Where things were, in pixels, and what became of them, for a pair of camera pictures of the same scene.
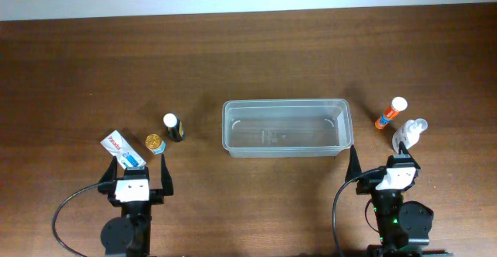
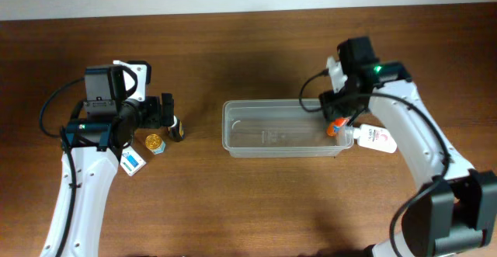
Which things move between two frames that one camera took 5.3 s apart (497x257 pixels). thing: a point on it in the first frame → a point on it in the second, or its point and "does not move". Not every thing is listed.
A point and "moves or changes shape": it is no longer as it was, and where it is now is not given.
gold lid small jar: [154, 142] does not move
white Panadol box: [122, 151] does not move
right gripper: [365, 187] → [335, 104]
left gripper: [135, 203] → [167, 109]
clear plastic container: [286, 127] does not move
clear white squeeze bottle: [408, 133] moves or changes shape
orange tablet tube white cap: [398, 104] moves or changes shape
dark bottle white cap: [175, 127] does not move
